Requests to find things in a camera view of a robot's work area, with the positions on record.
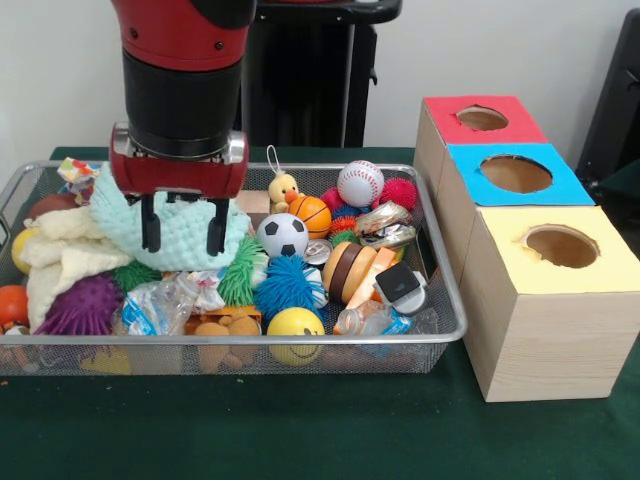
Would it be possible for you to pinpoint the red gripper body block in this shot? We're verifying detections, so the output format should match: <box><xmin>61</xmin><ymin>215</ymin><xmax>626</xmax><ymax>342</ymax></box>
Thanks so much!
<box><xmin>109</xmin><ymin>149</ymin><xmax>250</xmax><ymax>201</ymax></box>

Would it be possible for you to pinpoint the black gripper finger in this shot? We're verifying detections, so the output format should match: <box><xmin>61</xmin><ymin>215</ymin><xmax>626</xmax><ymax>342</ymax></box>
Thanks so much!
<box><xmin>206</xmin><ymin>197</ymin><xmax>231</xmax><ymax>257</ymax></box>
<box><xmin>141</xmin><ymin>192</ymin><xmax>162</xmax><ymax>253</ymax></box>

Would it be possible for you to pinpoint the mint green knitted cloth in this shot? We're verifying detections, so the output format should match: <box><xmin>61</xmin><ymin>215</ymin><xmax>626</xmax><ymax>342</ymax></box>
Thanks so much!
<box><xmin>89</xmin><ymin>162</ymin><xmax>251</xmax><ymax>271</ymax></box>

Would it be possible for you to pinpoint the wooden box with three holes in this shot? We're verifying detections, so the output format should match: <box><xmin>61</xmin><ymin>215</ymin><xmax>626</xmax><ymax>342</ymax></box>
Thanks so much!
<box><xmin>413</xmin><ymin>94</ymin><xmax>640</xmax><ymax>403</ymax></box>

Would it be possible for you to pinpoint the black and white soccer ball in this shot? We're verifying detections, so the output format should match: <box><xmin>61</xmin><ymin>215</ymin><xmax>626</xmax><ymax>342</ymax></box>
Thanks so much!
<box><xmin>255</xmin><ymin>213</ymin><xmax>310</xmax><ymax>260</ymax></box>

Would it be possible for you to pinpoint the yellow duck plush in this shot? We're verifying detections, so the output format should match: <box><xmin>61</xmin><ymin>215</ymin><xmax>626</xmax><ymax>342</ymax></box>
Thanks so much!
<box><xmin>264</xmin><ymin>144</ymin><xmax>305</xmax><ymax>215</ymax></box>

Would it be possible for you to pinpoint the blue fuzzy puffer ball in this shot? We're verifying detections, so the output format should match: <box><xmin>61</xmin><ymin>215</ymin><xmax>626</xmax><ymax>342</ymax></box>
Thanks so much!
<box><xmin>253</xmin><ymin>254</ymin><xmax>324</xmax><ymax>321</ymax></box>

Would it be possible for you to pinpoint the small orange basketball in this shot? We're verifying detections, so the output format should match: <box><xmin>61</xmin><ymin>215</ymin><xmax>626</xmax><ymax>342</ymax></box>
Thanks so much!
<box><xmin>288</xmin><ymin>195</ymin><xmax>333</xmax><ymax>240</ymax></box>

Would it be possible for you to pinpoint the cream knitted cloth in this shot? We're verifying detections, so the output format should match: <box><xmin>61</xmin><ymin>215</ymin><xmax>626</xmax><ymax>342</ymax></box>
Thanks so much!
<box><xmin>18</xmin><ymin>204</ymin><xmax>134</xmax><ymax>334</ymax></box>

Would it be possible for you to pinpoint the purple spiky ball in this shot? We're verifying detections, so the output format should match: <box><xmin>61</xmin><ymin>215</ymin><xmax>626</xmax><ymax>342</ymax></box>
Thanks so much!
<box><xmin>34</xmin><ymin>274</ymin><xmax>125</xmax><ymax>336</ymax></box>

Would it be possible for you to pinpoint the yellow smiley ball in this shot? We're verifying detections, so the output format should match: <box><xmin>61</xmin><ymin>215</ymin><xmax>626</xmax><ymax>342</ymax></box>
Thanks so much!
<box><xmin>266</xmin><ymin>306</ymin><xmax>325</xmax><ymax>367</ymax></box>

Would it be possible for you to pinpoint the toy hamburger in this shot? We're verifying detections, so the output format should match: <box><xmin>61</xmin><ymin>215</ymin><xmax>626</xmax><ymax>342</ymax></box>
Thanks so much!
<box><xmin>321</xmin><ymin>240</ymin><xmax>379</xmax><ymax>304</ymax></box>

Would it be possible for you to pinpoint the white baseball with red stitching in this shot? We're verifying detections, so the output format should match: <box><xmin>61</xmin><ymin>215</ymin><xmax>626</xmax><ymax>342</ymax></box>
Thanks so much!
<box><xmin>336</xmin><ymin>159</ymin><xmax>385</xmax><ymax>209</ymax></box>

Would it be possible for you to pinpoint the dark green side table cloth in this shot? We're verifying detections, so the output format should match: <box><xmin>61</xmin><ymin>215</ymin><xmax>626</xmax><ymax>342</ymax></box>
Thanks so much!
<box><xmin>597</xmin><ymin>158</ymin><xmax>640</xmax><ymax>206</ymax></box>

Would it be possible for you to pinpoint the black chair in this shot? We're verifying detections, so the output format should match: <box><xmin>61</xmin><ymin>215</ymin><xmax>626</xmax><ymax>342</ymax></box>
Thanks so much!
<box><xmin>574</xmin><ymin>7</ymin><xmax>640</xmax><ymax>186</ymax></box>

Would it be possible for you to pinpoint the wire mesh bin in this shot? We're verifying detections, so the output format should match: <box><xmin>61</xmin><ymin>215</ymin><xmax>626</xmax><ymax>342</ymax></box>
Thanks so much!
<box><xmin>0</xmin><ymin>159</ymin><xmax>469</xmax><ymax>377</ymax></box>

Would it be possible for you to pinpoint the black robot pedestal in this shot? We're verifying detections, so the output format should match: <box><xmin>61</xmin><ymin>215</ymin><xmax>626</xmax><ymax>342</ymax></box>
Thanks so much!
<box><xmin>234</xmin><ymin>0</ymin><xmax>404</xmax><ymax>148</ymax></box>

